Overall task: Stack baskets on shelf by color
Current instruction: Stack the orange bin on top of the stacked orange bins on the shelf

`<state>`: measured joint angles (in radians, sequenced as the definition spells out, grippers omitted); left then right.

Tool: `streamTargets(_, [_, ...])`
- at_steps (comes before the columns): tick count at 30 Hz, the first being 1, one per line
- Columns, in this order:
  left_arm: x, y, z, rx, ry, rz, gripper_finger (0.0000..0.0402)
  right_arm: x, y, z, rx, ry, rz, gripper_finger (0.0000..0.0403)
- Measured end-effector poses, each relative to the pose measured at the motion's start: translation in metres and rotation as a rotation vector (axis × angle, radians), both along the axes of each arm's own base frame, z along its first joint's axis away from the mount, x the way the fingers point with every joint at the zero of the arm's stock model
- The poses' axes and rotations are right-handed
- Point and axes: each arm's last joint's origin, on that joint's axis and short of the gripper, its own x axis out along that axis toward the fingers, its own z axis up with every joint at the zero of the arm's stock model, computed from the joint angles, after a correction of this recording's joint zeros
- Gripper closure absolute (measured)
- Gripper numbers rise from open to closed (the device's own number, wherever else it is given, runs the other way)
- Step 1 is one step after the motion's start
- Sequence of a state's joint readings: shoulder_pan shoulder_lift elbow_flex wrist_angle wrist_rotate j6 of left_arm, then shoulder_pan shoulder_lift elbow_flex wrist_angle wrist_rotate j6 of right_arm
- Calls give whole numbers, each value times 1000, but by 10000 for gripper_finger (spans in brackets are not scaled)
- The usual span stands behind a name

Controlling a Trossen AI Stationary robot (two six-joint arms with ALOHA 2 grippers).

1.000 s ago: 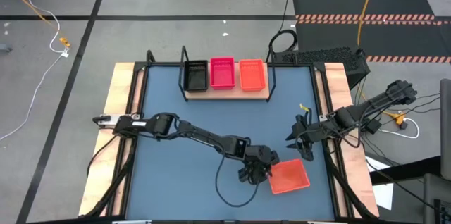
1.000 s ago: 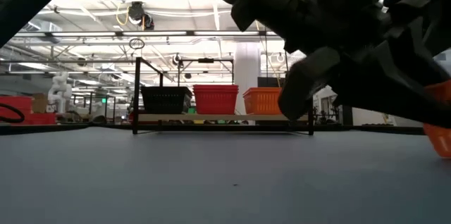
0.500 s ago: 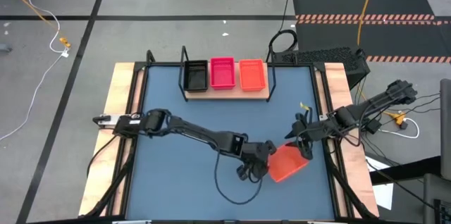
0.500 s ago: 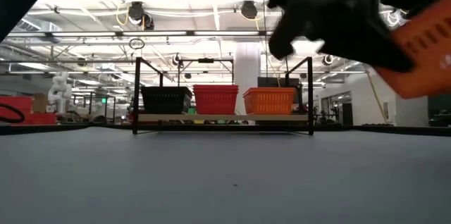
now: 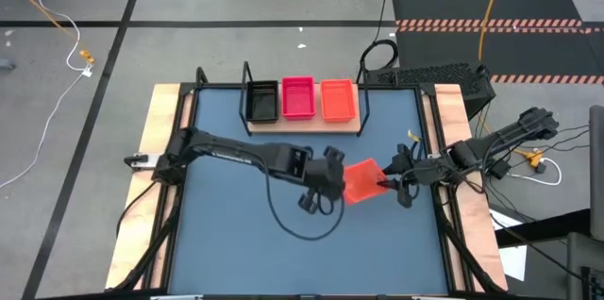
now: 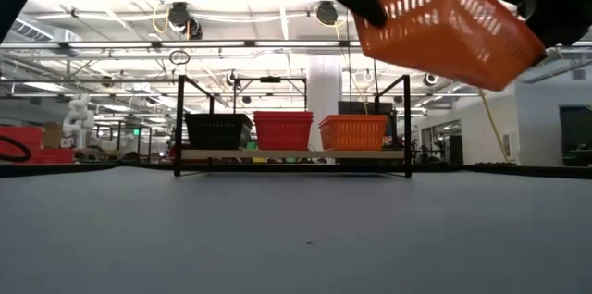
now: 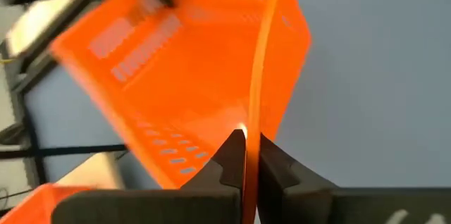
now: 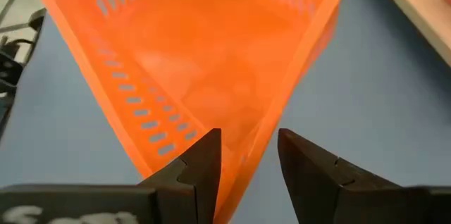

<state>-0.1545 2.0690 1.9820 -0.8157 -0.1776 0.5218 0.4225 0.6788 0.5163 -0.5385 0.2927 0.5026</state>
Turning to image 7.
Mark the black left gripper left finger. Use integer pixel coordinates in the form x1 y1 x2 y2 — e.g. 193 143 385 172
51 128 247 224

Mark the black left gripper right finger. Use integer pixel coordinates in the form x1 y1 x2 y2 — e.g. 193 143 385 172
257 132 451 224

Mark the orange slotted plastic basket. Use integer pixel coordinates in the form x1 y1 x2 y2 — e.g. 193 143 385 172
0 182 93 224
49 0 313 224

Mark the light wooden board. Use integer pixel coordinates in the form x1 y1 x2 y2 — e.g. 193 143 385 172
55 151 125 190

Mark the blue table mat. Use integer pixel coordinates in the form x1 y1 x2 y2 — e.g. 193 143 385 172
23 0 451 189

